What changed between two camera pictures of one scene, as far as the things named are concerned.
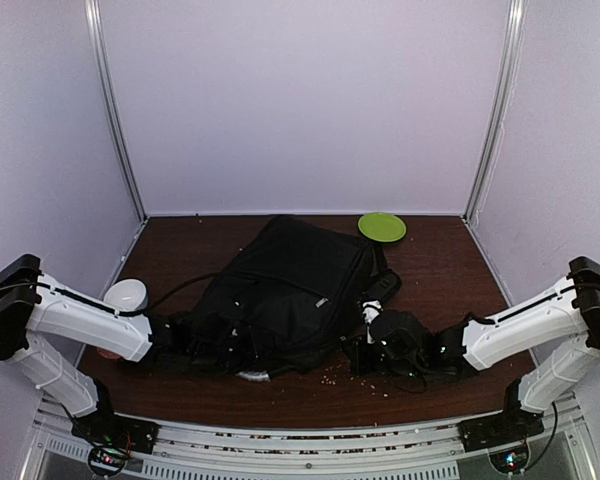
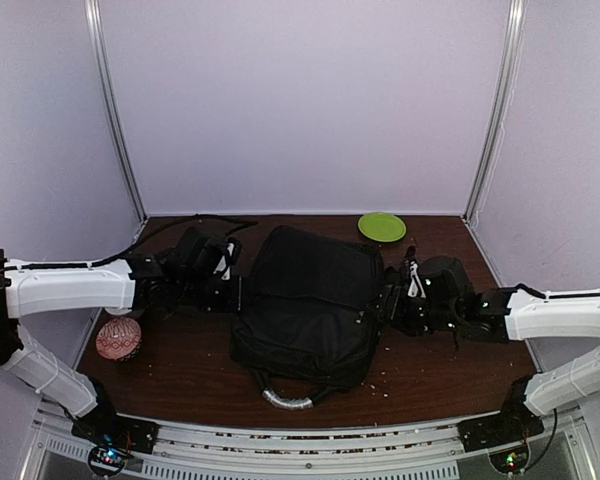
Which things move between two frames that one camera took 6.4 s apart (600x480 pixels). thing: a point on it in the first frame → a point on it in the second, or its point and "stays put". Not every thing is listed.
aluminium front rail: (425, 452) stays put
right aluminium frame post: (515, 26) stays put
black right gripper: (357, 354) → (394, 299)
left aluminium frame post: (94, 12) stays put
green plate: (382, 227) stays put
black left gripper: (249, 359) → (236, 302)
